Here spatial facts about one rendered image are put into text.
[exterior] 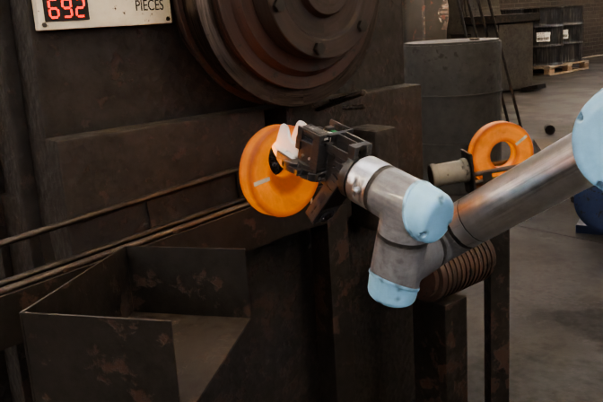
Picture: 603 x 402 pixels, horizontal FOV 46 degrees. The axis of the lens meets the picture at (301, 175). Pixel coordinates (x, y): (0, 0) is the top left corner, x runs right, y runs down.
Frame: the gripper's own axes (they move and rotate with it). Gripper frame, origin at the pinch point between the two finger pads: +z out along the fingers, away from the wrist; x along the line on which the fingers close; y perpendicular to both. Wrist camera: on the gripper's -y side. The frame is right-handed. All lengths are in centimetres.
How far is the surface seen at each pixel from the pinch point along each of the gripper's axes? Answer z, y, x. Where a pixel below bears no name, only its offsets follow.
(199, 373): -22.8, -19.4, 29.1
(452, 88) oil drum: 147, -64, -247
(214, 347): -18.7, -20.0, 24.1
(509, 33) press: 408, -125, -699
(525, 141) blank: -3, -11, -75
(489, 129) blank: 3, -9, -67
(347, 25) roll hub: 13.3, 15.9, -26.3
